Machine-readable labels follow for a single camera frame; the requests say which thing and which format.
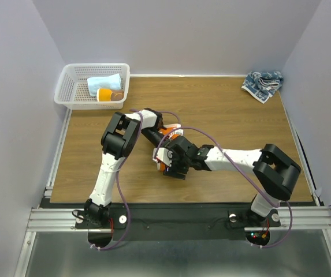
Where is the brown rolled towel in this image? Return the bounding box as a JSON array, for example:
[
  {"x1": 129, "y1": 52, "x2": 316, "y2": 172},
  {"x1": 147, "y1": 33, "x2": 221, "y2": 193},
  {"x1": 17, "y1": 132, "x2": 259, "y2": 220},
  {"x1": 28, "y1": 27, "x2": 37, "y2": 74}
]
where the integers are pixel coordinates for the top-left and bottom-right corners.
[{"x1": 110, "y1": 90, "x2": 124, "y2": 102}]

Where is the light blue rolled towel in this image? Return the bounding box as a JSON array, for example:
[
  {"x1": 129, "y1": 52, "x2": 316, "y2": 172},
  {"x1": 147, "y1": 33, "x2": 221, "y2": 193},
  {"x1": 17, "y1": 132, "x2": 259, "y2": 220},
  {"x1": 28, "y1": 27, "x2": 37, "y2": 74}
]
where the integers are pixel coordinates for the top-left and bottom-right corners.
[{"x1": 87, "y1": 73, "x2": 122, "y2": 96}]

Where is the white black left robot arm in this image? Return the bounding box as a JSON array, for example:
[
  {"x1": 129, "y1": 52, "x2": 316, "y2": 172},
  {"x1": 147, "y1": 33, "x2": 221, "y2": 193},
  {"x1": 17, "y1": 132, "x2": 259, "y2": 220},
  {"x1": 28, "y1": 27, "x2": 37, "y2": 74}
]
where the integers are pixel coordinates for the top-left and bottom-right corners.
[{"x1": 72, "y1": 108, "x2": 163, "y2": 229}]

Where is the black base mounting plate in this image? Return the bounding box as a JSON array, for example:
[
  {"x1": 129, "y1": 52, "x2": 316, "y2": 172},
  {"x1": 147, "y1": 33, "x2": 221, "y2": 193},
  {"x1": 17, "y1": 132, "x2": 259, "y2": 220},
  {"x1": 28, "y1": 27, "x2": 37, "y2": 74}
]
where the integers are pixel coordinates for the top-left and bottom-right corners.
[{"x1": 72, "y1": 203, "x2": 281, "y2": 242}]

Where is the aluminium front frame rail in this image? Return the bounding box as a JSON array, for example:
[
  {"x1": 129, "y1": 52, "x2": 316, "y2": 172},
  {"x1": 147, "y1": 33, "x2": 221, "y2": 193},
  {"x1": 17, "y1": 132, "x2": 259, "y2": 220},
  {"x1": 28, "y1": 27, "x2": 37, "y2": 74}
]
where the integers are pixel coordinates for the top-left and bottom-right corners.
[{"x1": 27, "y1": 206, "x2": 331, "y2": 232}]

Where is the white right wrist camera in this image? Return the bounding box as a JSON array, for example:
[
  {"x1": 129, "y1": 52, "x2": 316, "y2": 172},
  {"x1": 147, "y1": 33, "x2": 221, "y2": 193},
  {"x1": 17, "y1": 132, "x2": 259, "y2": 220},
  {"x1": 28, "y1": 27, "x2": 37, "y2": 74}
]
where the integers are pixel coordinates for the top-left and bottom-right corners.
[{"x1": 153, "y1": 147, "x2": 172, "y2": 171}]

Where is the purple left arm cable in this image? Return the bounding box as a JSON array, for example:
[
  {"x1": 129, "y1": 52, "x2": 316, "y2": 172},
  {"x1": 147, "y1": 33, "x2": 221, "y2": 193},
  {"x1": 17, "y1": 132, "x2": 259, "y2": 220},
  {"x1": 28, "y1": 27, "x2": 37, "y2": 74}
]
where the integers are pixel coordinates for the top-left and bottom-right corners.
[{"x1": 89, "y1": 108, "x2": 182, "y2": 251}]

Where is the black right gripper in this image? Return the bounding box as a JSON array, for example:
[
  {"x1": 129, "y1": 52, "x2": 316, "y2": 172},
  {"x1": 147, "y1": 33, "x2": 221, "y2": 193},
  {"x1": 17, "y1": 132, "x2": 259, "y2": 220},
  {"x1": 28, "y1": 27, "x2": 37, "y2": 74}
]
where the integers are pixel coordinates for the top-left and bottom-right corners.
[{"x1": 163, "y1": 147, "x2": 191, "y2": 179}]

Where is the white perforated plastic basket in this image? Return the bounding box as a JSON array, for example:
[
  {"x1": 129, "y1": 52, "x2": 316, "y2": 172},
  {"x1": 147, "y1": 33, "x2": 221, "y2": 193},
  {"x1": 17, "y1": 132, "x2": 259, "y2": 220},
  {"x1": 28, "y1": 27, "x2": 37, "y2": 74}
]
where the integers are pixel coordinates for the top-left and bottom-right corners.
[{"x1": 54, "y1": 63, "x2": 130, "y2": 110}]

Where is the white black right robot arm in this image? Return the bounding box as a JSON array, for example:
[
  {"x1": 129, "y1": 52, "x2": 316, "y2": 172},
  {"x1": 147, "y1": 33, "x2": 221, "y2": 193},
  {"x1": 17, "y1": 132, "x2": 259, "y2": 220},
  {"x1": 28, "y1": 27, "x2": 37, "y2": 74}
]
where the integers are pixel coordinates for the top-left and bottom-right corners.
[{"x1": 154, "y1": 136, "x2": 301, "y2": 225}]

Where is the orange rolled towel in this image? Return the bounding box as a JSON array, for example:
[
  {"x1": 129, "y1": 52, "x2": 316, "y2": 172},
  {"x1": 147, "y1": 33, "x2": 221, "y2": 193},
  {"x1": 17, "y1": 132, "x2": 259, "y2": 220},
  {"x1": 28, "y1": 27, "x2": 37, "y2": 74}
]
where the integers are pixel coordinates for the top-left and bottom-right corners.
[{"x1": 96, "y1": 88, "x2": 113, "y2": 102}]

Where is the blue patterned crumpled towel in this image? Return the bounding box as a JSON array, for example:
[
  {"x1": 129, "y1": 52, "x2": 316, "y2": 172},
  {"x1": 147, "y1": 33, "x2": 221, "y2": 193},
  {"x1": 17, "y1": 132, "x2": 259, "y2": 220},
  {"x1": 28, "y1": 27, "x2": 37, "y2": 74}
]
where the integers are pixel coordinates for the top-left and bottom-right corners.
[{"x1": 241, "y1": 71, "x2": 284, "y2": 104}]

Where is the orange white fox towel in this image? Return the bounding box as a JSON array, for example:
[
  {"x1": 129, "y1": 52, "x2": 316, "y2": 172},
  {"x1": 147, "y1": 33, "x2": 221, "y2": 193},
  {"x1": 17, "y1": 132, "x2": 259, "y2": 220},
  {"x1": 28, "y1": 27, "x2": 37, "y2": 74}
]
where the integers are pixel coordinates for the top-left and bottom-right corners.
[{"x1": 157, "y1": 123, "x2": 184, "y2": 174}]

